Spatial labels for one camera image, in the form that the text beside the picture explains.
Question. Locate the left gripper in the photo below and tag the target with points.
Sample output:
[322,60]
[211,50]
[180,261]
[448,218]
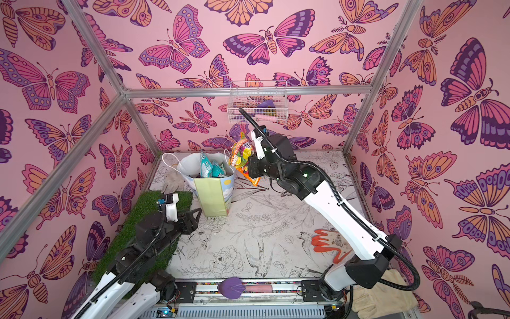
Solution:
[190,225]

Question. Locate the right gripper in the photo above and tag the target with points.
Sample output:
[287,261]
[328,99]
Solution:
[257,168]

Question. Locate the orange Fox's fruits bag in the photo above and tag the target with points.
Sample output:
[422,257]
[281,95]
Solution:
[240,153]

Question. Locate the white paper bag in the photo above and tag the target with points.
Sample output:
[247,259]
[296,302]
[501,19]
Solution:
[214,193]

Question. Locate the small teal mint bag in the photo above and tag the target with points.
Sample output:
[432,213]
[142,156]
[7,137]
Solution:
[206,166]

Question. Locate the teal mint candy bag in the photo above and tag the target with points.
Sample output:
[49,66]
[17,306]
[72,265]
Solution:
[217,171]

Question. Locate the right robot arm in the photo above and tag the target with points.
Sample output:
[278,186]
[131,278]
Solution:
[373,249]

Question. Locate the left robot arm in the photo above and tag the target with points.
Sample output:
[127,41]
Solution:
[132,276]

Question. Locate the grey work glove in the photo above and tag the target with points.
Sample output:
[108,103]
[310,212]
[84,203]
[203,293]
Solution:
[173,182]

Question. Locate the purple tool in basket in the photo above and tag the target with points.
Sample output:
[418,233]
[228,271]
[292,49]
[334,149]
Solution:
[266,104]

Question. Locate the red coated garden glove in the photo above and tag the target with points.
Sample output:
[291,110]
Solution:
[333,243]

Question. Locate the beige leather glove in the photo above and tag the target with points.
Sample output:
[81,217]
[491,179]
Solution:
[381,300]

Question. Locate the white wire basket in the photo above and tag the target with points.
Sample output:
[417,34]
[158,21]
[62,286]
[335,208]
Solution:
[248,94]

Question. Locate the purple trowel pink handle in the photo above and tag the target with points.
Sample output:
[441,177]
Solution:
[233,288]

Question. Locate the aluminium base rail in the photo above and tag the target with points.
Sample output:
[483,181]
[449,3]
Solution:
[290,298]

